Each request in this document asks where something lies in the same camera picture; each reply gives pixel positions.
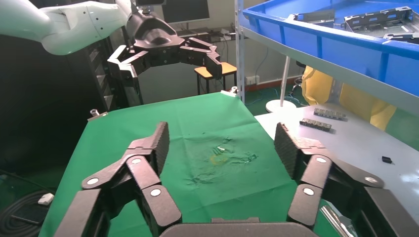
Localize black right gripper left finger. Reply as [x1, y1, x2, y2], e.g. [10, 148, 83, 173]
[54, 121, 183, 237]

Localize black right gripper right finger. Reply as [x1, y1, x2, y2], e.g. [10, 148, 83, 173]
[273, 122, 419, 237]

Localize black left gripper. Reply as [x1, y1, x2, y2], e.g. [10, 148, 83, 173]
[107, 9, 223, 87]

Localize curved metal plate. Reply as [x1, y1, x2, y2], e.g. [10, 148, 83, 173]
[288, 9, 336, 25]

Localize wooden seat stool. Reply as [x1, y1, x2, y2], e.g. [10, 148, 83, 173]
[194, 62, 238, 95]

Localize cluttered background desk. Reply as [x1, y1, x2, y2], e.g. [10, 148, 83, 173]
[176, 28, 237, 44]

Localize black monitor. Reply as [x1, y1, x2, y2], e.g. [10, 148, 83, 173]
[162, 0, 210, 24]

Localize green cloth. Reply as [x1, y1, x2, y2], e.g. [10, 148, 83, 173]
[39, 92, 341, 237]

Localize black equipment rack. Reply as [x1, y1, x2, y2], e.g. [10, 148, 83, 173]
[85, 29, 145, 110]

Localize perforated grey shelf upright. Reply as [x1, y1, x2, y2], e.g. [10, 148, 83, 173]
[234, 0, 246, 104]

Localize white round base stand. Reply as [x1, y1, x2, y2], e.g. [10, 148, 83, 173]
[265, 55, 297, 114]

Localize yellow plastic bag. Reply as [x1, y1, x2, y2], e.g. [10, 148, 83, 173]
[301, 65, 397, 131]

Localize small white device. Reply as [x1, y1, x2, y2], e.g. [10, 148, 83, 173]
[38, 193, 55, 206]

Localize blue plastic bin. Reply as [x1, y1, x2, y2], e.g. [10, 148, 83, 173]
[243, 0, 419, 97]

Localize black corrugated hose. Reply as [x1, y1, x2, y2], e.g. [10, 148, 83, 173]
[0, 191, 50, 237]

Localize slotted metal box bracket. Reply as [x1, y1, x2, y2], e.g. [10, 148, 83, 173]
[343, 6, 419, 45]

